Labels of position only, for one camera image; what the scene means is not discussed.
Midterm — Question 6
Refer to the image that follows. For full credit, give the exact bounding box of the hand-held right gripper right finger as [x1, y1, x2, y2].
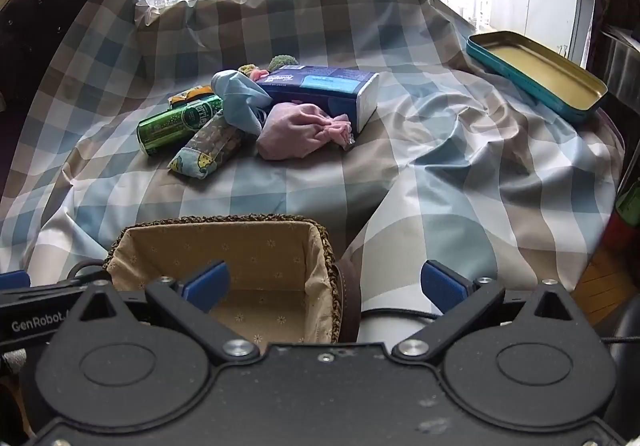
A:
[392, 260, 598, 362]

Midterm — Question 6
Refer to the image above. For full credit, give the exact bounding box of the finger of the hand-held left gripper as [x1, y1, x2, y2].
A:
[0, 270, 113, 309]

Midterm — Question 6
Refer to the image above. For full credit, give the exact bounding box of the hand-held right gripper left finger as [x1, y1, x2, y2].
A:
[70, 260, 261, 361]

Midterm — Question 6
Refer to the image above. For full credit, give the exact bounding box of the woven basket with fabric lining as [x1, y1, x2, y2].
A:
[102, 213, 362, 344]

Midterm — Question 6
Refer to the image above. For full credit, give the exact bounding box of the printed cloth roll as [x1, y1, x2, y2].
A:
[167, 110, 243, 183]

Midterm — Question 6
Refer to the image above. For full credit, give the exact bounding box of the pink cloth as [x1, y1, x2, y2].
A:
[256, 102, 353, 161]

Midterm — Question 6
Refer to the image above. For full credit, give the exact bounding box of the yellow towel roll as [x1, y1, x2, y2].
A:
[168, 84, 215, 107]

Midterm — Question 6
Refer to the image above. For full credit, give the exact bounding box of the blue face mask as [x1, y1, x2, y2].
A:
[211, 69, 273, 135]

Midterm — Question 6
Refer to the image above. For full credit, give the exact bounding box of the checked tablecloth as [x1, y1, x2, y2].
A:
[0, 0, 626, 342]

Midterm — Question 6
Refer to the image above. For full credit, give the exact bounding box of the green drink can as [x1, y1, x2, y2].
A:
[137, 94, 224, 157]

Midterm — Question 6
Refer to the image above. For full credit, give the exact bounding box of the red and green container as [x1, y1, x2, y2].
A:
[612, 180, 640, 249]

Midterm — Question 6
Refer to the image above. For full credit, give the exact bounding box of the purple upholstered chair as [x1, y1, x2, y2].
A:
[0, 0, 123, 177]

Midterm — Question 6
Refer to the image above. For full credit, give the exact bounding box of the navy tissue box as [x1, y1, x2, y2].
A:
[255, 64, 381, 133]

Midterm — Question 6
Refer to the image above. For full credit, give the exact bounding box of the teal metal tin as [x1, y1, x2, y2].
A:
[466, 30, 608, 124]

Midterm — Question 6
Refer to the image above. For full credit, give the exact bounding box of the black cable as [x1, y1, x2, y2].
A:
[360, 307, 438, 321]

